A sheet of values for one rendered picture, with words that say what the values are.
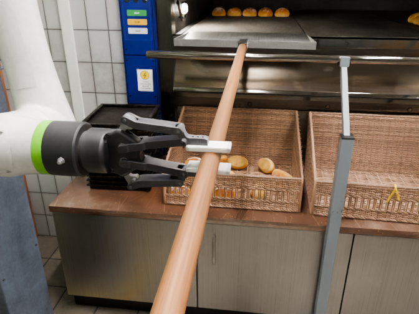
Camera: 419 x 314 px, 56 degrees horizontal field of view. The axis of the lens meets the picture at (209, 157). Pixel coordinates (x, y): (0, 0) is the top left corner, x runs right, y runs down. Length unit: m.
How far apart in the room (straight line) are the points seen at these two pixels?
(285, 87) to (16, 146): 1.39
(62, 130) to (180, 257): 0.34
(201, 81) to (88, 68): 0.56
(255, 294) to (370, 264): 0.48
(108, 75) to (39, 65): 1.22
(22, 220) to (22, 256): 0.12
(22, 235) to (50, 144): 0.78
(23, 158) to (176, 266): 0.37
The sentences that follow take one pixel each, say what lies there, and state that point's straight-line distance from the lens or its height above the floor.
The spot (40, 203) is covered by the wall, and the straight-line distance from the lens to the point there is 2.51.
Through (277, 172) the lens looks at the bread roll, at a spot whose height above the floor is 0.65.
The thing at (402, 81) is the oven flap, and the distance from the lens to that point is 1.98.
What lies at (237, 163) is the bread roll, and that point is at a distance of 1.86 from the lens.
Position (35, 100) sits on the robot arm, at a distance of 0.81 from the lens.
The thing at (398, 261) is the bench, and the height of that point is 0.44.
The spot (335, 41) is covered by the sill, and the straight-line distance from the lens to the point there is 1.88.
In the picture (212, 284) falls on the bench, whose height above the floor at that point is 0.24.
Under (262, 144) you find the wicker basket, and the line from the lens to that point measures 1.92.
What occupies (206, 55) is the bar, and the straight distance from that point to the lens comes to 1.49.
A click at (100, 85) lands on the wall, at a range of 2.05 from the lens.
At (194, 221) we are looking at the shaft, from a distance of 0.46.
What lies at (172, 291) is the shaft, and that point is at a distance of 0.38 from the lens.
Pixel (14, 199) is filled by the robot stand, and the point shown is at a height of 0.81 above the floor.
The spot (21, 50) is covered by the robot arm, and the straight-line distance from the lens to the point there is 0.81.
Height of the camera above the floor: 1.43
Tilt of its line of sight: 25 degrees down
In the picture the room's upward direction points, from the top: straight up
